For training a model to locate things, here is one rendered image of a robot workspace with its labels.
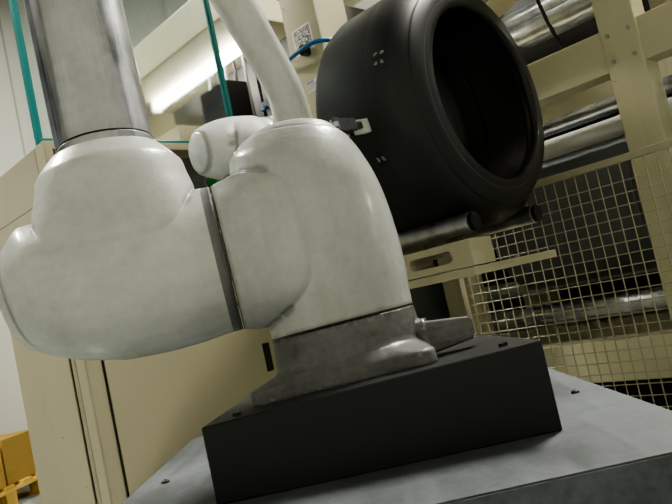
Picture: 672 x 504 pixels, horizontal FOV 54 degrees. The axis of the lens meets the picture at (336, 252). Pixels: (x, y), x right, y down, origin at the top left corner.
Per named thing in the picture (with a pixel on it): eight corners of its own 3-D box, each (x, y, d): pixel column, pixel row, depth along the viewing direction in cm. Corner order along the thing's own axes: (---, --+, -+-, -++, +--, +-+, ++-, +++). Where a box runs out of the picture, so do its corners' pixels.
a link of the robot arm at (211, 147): (243, 161, 125) (292, 185, 118) (175, 174, 114) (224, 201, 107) (249, 104, 121) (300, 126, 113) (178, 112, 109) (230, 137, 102)
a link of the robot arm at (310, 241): (434, 297, 64) (375, 84, 66) (248, 346, 61) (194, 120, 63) (397, 308, 80) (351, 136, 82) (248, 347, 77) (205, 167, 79)
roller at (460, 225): (361, 241, 169) (369, 256, 170) (351, 249, 166) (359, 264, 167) (476, 206, 144) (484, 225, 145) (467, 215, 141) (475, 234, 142)
